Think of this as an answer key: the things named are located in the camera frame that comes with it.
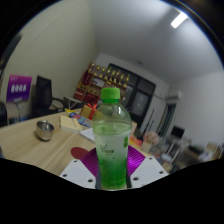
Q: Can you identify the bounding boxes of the green drink bottle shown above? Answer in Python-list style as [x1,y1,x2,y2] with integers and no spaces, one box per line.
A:
[91,87,133,191]

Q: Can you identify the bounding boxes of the cluttered side desk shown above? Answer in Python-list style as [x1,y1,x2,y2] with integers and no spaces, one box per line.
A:
[159,136,224,168]

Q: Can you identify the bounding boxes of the flat round red coaster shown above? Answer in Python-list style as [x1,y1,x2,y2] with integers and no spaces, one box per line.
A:
[70,146,90,160]

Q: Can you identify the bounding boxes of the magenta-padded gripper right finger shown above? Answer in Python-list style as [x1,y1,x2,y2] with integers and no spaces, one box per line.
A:
[126,145,169,189]

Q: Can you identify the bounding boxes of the black framed glass door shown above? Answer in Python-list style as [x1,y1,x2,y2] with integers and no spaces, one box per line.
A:
[107,63,157,129]

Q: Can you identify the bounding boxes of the ceiling light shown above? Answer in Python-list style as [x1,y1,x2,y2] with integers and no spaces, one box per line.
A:
[170,11,189,29]

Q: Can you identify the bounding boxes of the white paper booklet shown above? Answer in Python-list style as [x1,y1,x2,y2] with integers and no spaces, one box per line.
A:
[79,127,96,144]

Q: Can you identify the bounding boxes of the small steel cup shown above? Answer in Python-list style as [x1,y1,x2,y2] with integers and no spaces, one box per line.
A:
[35,120,55,142]

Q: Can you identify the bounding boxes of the small white side table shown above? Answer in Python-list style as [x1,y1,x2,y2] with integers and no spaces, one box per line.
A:
[63,95,84,110]

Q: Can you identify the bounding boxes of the beige book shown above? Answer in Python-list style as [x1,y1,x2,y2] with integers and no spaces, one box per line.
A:
[59,114,83,134]

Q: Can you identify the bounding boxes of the wooden shelf unit with trophies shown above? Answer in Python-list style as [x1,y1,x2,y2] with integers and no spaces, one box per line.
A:
[73,61,132,105]

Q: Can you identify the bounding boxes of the black office chair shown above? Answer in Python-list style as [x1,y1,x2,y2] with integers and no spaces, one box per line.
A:
[33,75,66,118]

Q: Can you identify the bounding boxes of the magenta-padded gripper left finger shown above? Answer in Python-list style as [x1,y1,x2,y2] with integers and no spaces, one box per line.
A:
[59,147,101,189]

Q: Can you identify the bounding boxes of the white wall air conditioner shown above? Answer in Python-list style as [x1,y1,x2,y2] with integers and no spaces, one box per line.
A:
[165,89,183,101]

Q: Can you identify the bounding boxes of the purple sign board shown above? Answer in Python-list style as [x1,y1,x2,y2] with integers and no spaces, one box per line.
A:
[5,74,33,104]

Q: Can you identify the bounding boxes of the black computer monitor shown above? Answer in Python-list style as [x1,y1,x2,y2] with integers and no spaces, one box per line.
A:
[170,125,186,140]

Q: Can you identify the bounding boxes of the pink flowers in white pot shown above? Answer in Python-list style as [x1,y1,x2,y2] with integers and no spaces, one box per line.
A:
[141,131,160,154]

